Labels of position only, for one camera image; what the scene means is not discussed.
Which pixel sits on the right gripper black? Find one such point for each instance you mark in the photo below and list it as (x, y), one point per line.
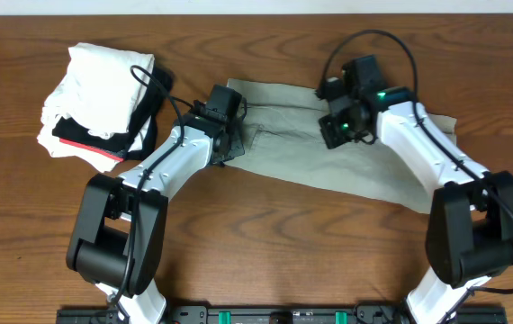
(334, 137)

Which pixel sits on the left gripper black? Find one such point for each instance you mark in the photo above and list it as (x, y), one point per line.
(234, 147)

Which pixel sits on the khaki green shorts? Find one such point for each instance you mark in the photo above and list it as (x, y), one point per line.
(282, 140)

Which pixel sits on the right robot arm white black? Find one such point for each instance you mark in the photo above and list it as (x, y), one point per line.
(470, 229)

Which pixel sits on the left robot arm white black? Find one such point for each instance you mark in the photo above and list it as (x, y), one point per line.
(118, 237)

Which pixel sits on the black folded garment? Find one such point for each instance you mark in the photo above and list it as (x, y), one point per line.
(148, 107)

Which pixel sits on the white folded garment on top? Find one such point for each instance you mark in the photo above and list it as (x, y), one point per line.
(98, 91)

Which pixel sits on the white garment at stack bottom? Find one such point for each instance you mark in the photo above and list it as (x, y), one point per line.
(101, 160)

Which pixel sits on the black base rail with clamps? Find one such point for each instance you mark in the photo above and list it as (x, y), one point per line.
(360, 314)

